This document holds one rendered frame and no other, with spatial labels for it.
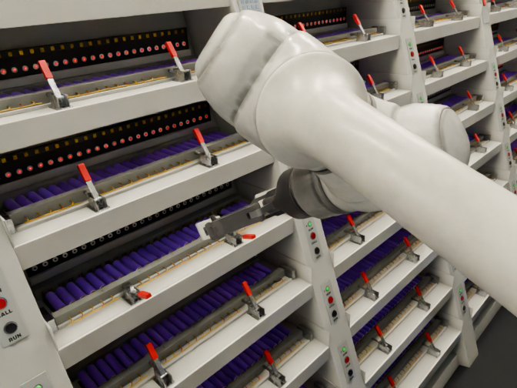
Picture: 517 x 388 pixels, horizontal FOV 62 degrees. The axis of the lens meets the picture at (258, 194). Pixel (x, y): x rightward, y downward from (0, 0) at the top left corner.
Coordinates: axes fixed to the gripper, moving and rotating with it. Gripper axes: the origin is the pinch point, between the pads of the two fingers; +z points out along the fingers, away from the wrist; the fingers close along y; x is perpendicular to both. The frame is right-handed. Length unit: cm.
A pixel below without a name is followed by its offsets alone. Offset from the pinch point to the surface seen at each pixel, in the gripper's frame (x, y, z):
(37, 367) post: -9.4, -33.9, 20.7
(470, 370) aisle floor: -100, 99, 39
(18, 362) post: -7.0, -36.0, 20.2
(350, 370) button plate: -57, 35, 30
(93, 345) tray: -11.2, -24.5, 22.0
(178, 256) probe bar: -4.5, -1.1, 24.6
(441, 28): 27, 132, 13
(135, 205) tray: 9.0, -8.3, 17.2
